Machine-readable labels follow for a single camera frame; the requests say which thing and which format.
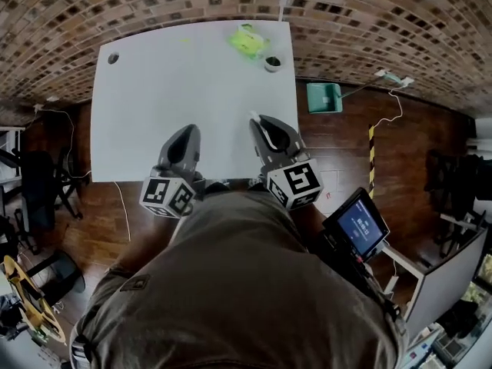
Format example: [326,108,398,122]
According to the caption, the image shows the green tissue packet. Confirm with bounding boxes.
[228,22,272,60]

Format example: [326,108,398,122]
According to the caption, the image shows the white side desk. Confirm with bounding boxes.
[379,227,490,340]

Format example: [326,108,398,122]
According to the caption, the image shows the person's olive clothing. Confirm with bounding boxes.
[70,189,409,369]

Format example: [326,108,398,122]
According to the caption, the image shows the yellow and black striped tape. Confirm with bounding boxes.
[367,124,377,200]

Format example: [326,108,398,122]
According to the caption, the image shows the white table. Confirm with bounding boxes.
[90,20,301,185]

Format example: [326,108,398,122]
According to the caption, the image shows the black office chair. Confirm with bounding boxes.
[424,148,492,248]
[18,148,85,244]

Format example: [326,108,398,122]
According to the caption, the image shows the yellow frame tool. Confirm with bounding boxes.
[2,254,67,346]

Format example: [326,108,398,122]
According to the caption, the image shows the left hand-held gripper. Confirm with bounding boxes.
[138,125,205,220]

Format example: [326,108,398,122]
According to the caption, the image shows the white cable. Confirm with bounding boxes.
[36,105,132,242]
[373,88,404,129]

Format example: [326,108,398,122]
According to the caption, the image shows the black monitor with blue screen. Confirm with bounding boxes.
[321,187,391,264]

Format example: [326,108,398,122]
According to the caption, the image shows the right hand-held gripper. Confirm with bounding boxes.
[248,115,324,211]

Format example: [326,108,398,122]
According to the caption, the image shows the green dustpan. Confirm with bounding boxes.
[306,75,385,115]

